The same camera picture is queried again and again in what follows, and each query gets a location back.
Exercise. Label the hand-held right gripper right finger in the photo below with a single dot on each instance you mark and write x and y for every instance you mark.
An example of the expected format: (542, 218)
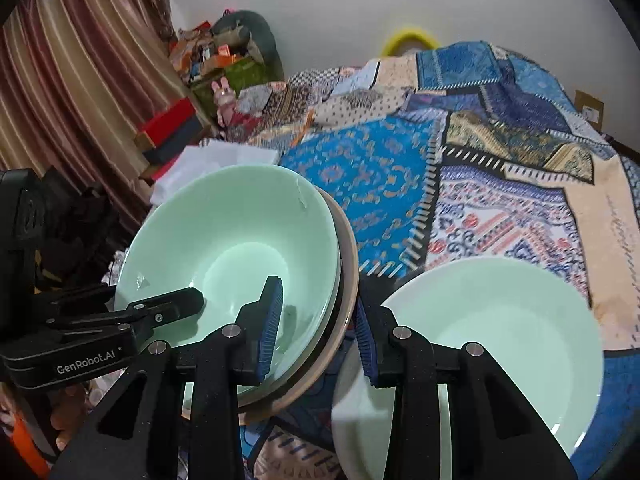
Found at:
(367, 345)

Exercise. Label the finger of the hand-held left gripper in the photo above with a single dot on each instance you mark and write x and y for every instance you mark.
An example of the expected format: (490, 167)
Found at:
(170, 305)
(75, 300)

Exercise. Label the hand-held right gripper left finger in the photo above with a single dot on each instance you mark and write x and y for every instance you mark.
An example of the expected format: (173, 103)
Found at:
(267, 330)

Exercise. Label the pink bowl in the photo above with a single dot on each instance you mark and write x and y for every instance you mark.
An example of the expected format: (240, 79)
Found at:
(351, 270)

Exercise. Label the white plate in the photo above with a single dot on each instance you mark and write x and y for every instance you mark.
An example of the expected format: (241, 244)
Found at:
(350, 425)

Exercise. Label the green bowl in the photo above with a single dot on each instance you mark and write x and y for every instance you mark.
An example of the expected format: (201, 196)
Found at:
(225, 240)

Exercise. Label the person's left hand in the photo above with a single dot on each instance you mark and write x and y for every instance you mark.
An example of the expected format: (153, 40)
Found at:
(70, 420)

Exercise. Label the black bag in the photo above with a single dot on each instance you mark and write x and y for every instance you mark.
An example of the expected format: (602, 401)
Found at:
(80, 230)

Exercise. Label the white folded cloth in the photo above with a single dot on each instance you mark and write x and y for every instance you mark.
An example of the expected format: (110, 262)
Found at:
(210, 157)

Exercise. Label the dark flat box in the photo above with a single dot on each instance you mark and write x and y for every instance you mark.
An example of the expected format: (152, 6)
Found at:
(185, 140)

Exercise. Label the patchwork blanket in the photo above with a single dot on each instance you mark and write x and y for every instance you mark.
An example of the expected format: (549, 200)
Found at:
(380, 170)

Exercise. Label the red box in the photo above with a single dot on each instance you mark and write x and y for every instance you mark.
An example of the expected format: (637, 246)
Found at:
(165, 122)

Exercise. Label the pink bunny toy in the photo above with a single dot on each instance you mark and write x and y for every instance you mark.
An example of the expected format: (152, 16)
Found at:
(222, 100)

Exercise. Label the striped brown curtain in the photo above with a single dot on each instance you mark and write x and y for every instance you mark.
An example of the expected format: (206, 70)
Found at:
(75, 85)

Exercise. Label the green shopping bag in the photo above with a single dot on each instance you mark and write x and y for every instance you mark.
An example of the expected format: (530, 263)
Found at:
(245, 72)

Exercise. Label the pile of assorted boxes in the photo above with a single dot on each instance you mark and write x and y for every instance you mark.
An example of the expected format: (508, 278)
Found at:
(195, 55)

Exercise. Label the cardboard box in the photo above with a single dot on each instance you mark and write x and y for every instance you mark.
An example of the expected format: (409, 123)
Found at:
(589, 107)

